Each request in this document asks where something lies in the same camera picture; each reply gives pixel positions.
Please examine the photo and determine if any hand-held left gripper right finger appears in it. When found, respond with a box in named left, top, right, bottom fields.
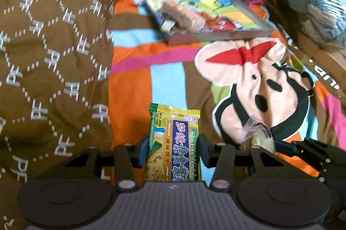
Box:
left=199, top=134, right=314, bottom=190

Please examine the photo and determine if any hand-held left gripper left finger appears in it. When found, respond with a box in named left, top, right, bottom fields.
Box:
left=32, top=135, right=150, bottom=192

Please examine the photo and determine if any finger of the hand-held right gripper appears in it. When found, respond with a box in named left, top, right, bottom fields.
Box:
left=274, top=137, right=346, bottom=185

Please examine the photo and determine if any clear round cookie packet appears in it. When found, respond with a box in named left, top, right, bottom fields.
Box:
left=239, top=116, right=276, bottom=152

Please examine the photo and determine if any yellow biscuit packet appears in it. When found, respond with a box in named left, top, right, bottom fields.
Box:
left=144, top=102, right=202, bottom=182

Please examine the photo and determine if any grey box with cartoon lining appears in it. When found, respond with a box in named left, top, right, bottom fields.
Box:
left=143, top=0, right=277, bottom=46

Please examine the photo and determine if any red dried tofu packet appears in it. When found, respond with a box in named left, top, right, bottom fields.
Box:
left=204, top=18, right=237, bottom=31

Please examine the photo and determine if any orange rice cracker bar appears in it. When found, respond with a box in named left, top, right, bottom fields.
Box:
left=161, top=0, right=206, bottom=31

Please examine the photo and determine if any brown patterned blanket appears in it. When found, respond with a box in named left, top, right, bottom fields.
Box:
left=0, top=0, right=123, bottom=230

